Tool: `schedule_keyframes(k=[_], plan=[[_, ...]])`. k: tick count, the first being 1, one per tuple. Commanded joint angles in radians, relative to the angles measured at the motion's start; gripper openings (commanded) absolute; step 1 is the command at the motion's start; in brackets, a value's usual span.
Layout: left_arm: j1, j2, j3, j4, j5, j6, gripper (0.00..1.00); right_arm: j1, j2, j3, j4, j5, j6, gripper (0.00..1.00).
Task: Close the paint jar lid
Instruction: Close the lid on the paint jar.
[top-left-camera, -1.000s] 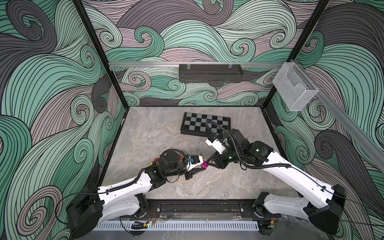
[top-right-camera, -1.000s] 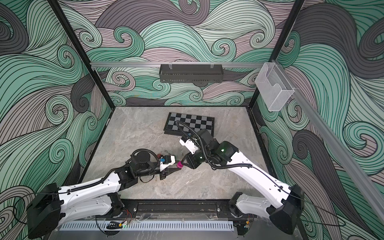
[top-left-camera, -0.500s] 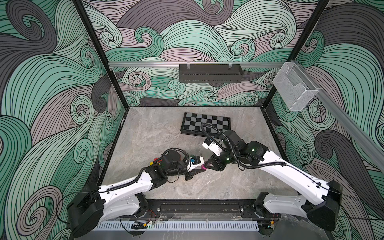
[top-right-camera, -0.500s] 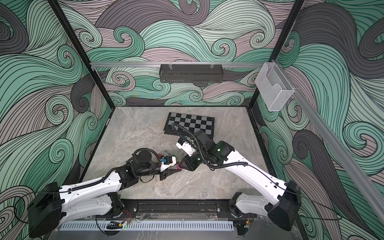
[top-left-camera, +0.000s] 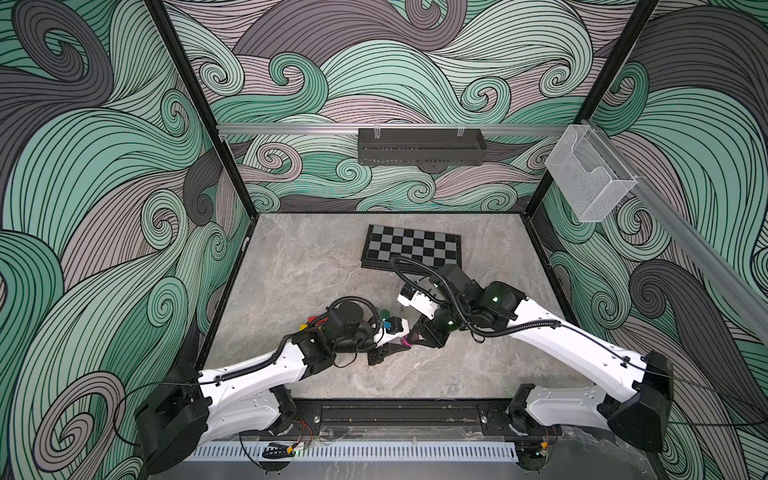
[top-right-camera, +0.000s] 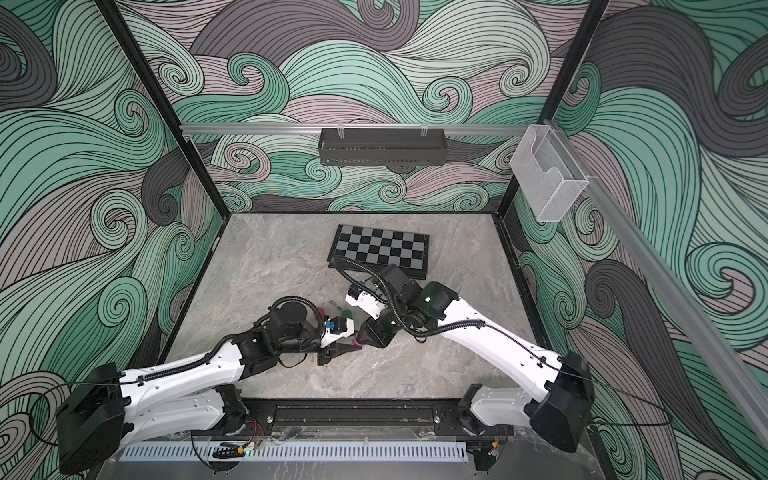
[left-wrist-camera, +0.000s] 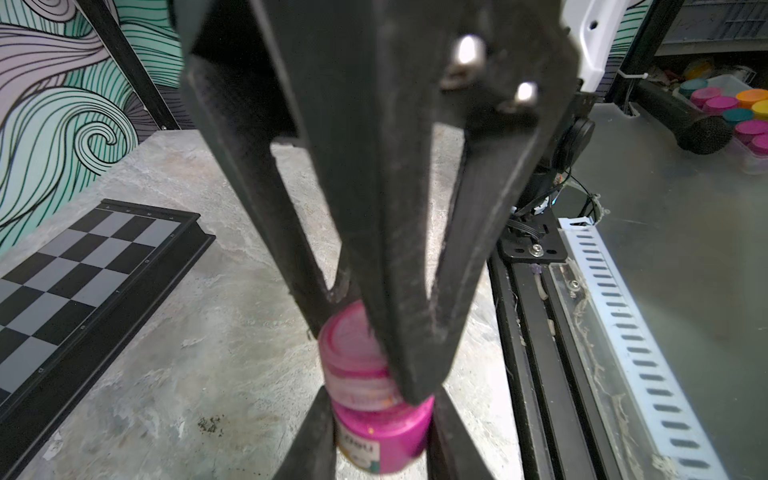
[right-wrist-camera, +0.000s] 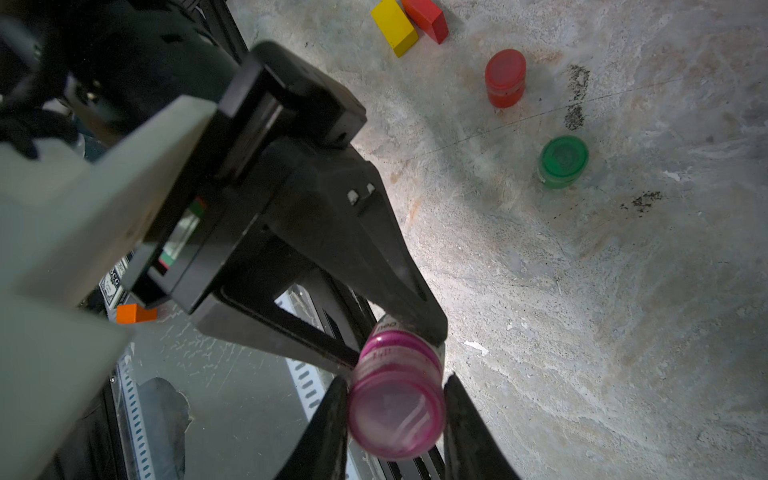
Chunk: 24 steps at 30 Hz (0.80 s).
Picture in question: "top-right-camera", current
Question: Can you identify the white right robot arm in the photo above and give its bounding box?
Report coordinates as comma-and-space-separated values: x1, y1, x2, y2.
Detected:
346, 265, 595, 453

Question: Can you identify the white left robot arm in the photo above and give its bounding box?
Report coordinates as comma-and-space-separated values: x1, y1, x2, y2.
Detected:
56, 296, 355, 475

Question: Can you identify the black white chessboard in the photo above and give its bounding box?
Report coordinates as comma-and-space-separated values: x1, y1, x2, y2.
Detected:
328, 224, 430, 280

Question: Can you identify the white ventilated front strip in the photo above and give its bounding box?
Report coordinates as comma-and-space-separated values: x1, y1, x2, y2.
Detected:
119, 441, 469, 463

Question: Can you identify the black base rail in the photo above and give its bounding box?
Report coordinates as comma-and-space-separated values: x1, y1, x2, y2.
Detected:
180, 396, 602, 438

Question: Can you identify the black wall shelf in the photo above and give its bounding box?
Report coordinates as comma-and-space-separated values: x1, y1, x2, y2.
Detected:
318, 127, 448, 169

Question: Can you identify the clear plastic wall bin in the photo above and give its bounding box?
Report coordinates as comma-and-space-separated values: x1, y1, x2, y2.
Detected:
510, 124, 589, 223

